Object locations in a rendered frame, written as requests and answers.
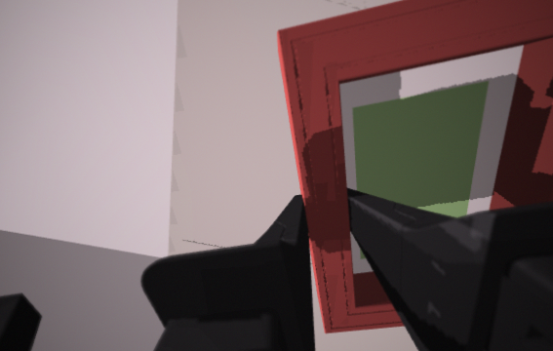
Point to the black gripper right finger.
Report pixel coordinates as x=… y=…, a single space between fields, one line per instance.
x=442 y=273

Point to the grey flat board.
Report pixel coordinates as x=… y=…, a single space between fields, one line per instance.
x=233 y=162

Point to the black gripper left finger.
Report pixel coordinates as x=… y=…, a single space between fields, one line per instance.
x=274 y=271

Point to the red rectangular picture frame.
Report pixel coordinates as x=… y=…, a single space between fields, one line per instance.
x=440 y=105

